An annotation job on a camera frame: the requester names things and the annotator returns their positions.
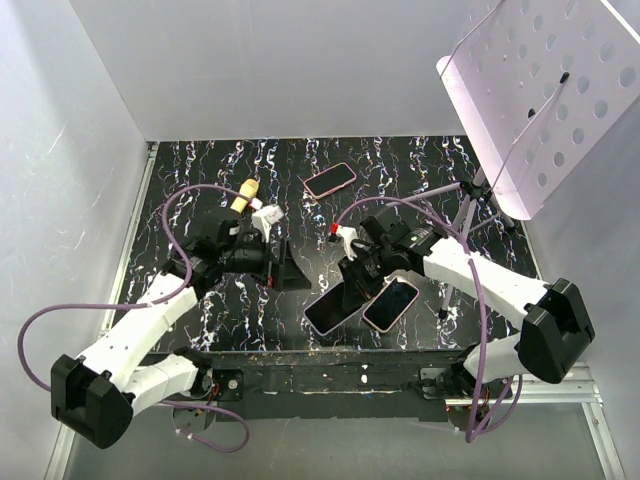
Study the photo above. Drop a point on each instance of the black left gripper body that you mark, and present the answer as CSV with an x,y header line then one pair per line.
x,y
253,259

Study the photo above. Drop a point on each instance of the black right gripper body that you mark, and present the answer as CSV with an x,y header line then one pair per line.
x,y
380,256

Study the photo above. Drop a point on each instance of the purple phone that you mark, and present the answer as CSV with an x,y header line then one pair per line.
x,y
326,314

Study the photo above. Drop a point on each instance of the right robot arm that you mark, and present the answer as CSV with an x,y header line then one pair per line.
x,y
553,325

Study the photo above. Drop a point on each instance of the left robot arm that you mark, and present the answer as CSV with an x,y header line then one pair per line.
x,y
99,392

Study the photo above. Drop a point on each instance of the phone in pink case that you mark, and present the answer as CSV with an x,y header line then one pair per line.
x,y
329,181

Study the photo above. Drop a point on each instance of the cream toy microphone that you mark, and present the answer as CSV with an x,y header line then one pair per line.
x,y
247,193

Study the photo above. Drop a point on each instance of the white music stand tripod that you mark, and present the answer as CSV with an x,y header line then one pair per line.
x,y
474,192

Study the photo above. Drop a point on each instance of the white perforated stand tray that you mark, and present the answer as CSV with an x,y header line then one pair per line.
x,y
536,86

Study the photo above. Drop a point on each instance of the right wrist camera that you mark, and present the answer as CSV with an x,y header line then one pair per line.
x,y
345,236

